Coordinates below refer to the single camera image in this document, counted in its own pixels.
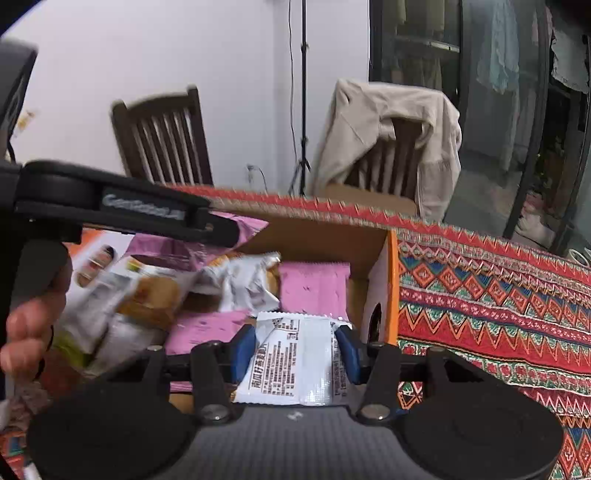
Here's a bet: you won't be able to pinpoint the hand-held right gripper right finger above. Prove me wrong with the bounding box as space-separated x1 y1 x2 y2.
335 324 452 426

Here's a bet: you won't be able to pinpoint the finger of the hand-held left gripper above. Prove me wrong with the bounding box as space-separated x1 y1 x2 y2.
16 160 239 246

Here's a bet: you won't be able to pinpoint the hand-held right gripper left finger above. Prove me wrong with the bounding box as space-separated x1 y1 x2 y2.
139 324 257 426

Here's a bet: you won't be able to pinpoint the white printed snack packet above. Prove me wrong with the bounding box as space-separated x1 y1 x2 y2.
233 311 354 407

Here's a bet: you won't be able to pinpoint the green white snack packet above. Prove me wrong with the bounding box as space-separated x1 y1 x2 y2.
53 270 164 377

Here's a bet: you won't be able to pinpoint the orange white cardboard box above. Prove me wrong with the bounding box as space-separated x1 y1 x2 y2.
60 203 400 414

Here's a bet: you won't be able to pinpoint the person's left hand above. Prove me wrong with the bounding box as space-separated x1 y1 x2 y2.
0 265 74 382

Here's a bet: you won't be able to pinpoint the pink snack packet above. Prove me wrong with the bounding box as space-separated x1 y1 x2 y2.
133 210 269 274
164 310 257 357
279 262 352 320

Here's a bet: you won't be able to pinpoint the dark wooden chair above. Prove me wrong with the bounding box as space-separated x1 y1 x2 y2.
344 117 424 199
111 85 214 186

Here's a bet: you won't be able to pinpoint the crumpled silver snack packet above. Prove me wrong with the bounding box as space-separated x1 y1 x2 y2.
198 251 282 313

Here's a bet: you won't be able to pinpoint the clear bread packet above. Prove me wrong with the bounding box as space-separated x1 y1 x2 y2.
113 256 201 330

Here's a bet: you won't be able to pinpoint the red patterned tablecloth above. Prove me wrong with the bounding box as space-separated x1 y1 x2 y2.
0 185 591 480

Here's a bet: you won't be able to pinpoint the brown cardboard box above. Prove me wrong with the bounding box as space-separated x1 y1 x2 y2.
323 184 419 216

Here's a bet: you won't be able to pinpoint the pink white shoes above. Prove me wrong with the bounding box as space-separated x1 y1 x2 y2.
516 194 556 246

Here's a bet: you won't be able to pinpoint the glass sliding door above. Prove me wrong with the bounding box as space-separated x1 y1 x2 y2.
368 0 591 256

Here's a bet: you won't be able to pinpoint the black tripod stand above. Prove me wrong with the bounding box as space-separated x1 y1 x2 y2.
288 0 312 197

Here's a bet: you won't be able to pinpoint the beige jacket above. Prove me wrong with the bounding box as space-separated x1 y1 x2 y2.
311 78 462 222

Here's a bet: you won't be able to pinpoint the light blue hanging garment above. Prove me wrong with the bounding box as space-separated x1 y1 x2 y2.
477 0 521 95

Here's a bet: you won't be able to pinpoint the white hanging garment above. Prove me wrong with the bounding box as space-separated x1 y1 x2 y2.
549 14 591 94

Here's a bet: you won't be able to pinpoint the wall socket with plug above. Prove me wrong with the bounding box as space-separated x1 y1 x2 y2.
247 164 269 192

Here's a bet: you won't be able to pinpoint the black hanging cable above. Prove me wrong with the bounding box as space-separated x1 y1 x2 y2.
288 0 297 153

